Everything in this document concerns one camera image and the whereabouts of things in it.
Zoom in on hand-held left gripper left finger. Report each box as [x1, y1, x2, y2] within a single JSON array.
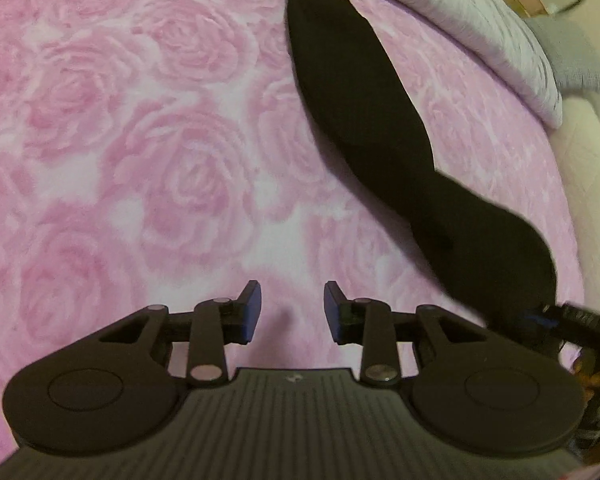
[[99, 280, 264, 387]]

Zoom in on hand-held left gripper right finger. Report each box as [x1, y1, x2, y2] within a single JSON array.
[[323, 281, 487, 387]]

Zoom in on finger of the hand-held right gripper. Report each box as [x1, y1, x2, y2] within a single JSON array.
[[516, 307, 562, 347]]

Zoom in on black pants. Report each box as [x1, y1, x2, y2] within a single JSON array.
[[284, 0, 557, 335]]

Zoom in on pink rose printed blanket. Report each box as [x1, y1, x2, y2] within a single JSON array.
[[0, 0, 586, 466]]

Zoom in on grey pillow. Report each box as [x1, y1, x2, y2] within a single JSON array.
[[526, 16, 600, 95]]

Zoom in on grey quilted duvet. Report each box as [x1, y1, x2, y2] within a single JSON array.
[[325, 0, 564, 128]]

